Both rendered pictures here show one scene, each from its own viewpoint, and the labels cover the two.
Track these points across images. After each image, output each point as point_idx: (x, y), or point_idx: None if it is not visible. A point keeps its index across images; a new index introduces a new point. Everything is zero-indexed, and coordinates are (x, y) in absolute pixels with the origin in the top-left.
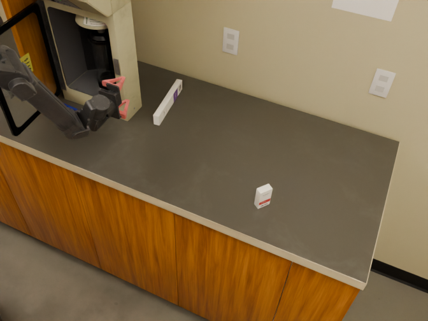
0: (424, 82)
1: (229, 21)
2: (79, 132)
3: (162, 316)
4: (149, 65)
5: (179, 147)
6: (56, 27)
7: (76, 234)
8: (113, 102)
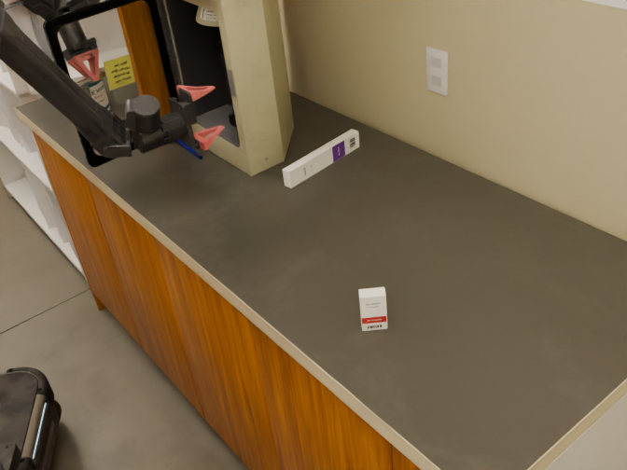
0: None
1: (434, 35)
2: (112, 145)
3: None
4: (333, 112)
5: (300, 221)
6: (177, 26)
7: (174, 349)
8: (181, 117)
